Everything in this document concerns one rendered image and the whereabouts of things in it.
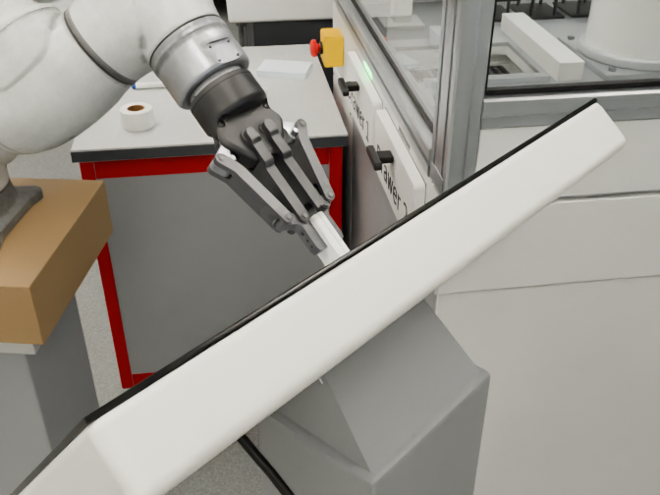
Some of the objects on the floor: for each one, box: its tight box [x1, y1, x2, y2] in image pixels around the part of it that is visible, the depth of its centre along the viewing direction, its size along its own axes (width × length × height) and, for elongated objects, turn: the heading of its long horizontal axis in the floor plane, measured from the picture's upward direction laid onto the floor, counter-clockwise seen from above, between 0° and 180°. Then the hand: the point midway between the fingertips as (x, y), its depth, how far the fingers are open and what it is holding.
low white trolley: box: [71, 44, 349, 389], centre depth 210 cm, size 58×62×76 cm
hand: (329, 247), depth 79 cm, fingers closed
